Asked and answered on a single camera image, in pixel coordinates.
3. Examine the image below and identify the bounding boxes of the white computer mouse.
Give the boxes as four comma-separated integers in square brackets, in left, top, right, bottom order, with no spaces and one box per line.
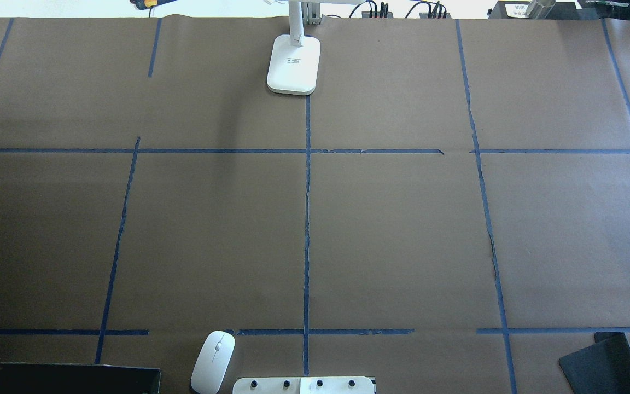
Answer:
[190,330,235,393]

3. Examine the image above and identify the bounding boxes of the grey laptop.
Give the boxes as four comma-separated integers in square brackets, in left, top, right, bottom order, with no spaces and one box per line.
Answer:
[0,363,162,393]

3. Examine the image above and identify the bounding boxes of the white desk lamp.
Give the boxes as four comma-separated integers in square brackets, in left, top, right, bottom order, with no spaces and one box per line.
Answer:
[266,0,360,96]

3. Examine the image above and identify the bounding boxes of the orange black tool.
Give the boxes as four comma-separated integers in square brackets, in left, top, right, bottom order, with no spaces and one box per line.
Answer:
[129,0,174,10]

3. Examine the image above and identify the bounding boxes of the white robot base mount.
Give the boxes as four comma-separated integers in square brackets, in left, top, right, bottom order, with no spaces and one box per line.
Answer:
[232,376,377,393]

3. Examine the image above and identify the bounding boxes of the black power strip cables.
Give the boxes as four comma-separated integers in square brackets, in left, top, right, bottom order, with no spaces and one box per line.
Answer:
[348,0,450,20]

